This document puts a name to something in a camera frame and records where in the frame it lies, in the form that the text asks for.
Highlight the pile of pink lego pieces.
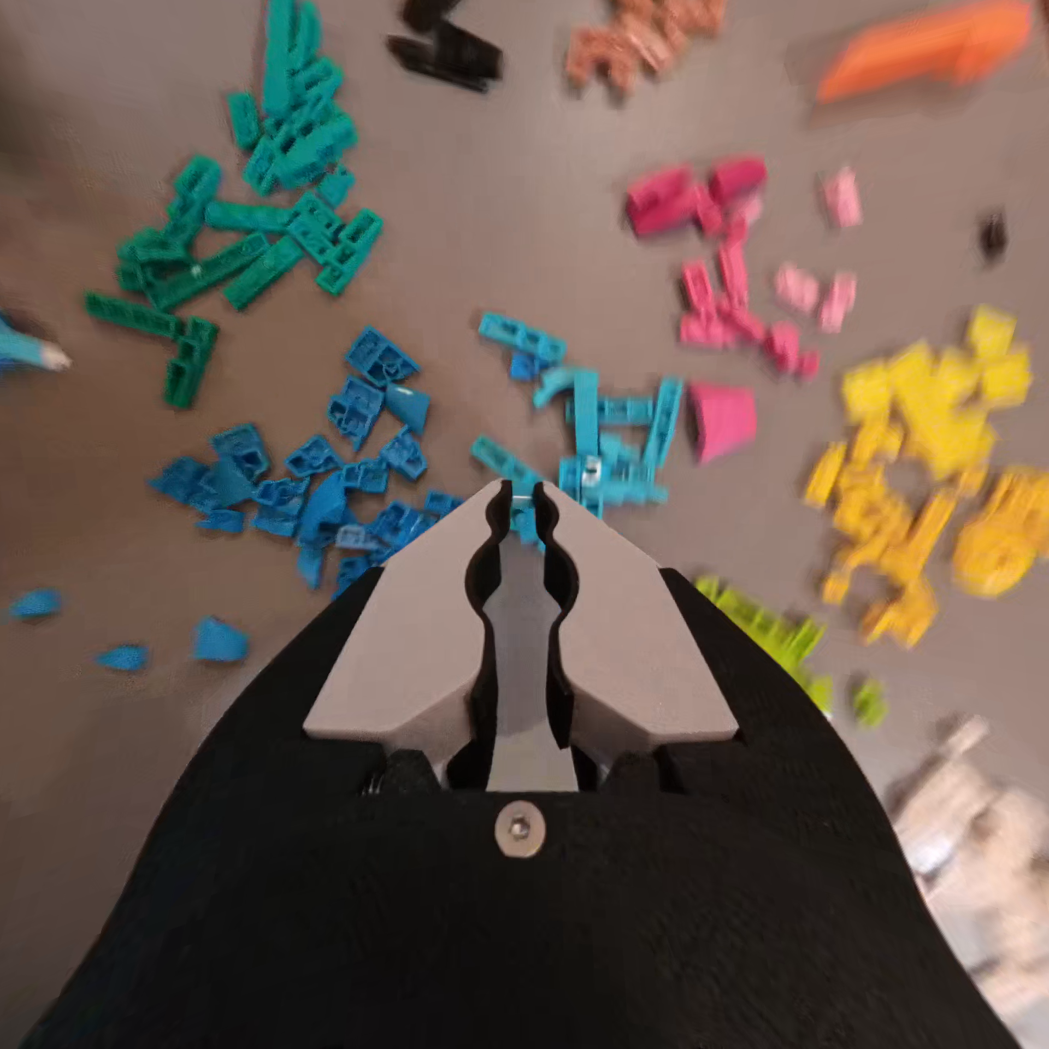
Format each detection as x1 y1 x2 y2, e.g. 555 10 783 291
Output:
626 156 862 465

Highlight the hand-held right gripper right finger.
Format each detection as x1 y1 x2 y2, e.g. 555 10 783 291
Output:
533 482 740 769

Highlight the pile of coral lego pieces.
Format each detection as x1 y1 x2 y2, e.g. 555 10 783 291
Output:
564 0 727 97

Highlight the blue and white lego model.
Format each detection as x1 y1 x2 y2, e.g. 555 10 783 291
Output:
0 315 74 375

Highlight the pile of blue lego pieces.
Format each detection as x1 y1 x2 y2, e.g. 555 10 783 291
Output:
149 326 465 600

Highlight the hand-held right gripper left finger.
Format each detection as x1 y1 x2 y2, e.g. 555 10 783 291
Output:
303 479 512 773

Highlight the pile of turquoise lego pieces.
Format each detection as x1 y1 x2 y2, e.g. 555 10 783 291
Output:
471 311 686 527

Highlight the black lego piece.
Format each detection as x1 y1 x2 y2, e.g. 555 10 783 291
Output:
385 0 503 92

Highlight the pile of yellow lego pieces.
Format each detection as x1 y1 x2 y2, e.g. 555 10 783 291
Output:
803 307 1049 649

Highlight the pile of teal lego pieces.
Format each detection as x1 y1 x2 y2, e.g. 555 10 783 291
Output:
84 0 385 410

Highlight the orange brick separator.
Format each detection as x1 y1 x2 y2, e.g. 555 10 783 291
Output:
815 0 1036 107

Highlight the pile of white lego pieces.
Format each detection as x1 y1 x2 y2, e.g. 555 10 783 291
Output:
888 716 1049 1027

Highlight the pile of lime lego pieces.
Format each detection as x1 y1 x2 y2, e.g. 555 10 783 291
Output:
695 577 887 730

